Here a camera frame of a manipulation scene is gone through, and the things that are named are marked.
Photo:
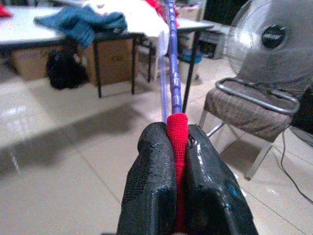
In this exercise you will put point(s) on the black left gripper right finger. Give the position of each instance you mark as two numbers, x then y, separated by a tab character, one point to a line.
212	195

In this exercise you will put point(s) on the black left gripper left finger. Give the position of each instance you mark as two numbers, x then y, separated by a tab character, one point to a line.
149	183

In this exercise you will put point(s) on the red t-shirt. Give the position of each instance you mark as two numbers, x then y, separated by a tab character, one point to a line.
177	137

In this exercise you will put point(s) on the purple plastic hanger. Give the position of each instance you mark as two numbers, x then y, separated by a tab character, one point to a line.
174	73

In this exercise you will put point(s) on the brown cardboard box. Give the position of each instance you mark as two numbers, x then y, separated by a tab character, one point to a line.
112	63

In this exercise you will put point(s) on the black bag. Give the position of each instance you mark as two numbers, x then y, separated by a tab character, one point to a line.
66	71

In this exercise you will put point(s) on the white cotton shirt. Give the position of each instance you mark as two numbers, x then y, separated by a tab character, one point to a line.
137	17

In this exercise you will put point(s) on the grey standing fan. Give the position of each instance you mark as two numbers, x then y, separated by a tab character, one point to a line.
274	36

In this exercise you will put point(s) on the blue denim jeans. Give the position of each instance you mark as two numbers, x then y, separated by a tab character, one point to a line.
80	27

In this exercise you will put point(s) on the beige cardboard box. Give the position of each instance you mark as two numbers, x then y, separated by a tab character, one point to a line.
193	14

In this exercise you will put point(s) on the red jersey with white trim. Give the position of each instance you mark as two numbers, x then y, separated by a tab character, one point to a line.
156	5

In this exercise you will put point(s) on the red garment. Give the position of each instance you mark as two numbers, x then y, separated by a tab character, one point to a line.
5	11

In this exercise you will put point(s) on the grey metal-frame chair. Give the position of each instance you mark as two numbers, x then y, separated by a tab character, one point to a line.
244	112

